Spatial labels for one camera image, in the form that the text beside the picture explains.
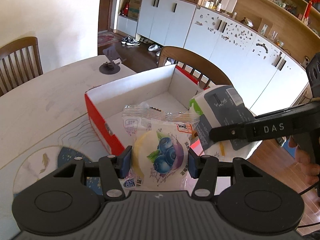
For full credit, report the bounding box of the white grey tissue pack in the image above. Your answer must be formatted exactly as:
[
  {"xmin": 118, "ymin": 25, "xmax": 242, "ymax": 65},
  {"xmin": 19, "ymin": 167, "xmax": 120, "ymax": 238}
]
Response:
[{"xmin": 189, "ymin": 85, "xmax": 261, "ymax": 162}]

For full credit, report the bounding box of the blueberry bread package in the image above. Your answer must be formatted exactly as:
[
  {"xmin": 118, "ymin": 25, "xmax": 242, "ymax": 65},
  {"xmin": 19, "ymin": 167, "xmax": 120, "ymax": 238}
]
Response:
[{"xmin": 122, "ymin": 105, "xmax": 200, "ymax": 191}]

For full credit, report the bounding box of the person's right hand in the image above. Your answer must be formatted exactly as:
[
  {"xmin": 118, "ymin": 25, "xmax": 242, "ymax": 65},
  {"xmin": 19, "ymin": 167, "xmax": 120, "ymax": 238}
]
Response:
[{"xmin": 277, "ymin": 137, "xmax": 319, "ymax": 185}]

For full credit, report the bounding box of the white cabinet row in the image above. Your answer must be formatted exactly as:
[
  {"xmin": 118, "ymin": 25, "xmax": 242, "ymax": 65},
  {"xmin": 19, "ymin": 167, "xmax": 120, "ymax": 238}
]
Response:
[{"xmin": 117, "ymin": 0, "xmax": 308, "ymax": 115}]

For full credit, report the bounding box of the wooden chair behind box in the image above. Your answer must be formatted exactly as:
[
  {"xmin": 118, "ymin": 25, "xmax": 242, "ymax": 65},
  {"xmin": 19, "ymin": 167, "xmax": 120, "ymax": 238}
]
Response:
[{"xmin": 157, "ymin": 46, "xmax": 233, "ymax": 89}]

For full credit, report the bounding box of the red cardboard shoe box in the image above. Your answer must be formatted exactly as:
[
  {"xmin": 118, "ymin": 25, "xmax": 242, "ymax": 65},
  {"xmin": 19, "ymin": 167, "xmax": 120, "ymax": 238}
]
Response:
[{"xmin": 85, "ymin": 65, "xmax": 202, "ymax": 155}]

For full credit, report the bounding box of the black phone stand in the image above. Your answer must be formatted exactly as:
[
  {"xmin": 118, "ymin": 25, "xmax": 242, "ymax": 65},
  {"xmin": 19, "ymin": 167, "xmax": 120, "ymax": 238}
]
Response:
[{"xmin": 99, "ymin": 46, "xmax": 126, "ymax": 75}]

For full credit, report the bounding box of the pair of sneakers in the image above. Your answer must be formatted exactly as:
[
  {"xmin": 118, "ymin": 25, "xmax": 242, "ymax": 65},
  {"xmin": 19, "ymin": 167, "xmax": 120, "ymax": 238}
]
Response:
[{"xmin": 121, "ymin": 36, "xmax": 140, "ymax": 47}]

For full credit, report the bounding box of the wooden chair at left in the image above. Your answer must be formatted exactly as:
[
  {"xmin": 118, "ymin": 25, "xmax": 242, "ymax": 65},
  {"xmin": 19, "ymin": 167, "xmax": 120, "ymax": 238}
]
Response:
[{"xmin": 1, "ymin": 36, "xmax": 43, "ymax": 96}]

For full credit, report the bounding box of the wooden wall shelf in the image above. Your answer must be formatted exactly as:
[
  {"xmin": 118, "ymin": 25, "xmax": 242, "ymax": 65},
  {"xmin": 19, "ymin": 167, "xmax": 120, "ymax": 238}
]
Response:
[{"xmin": 145, "ymin": 0, "xmax": 320, "ymax": 65}]

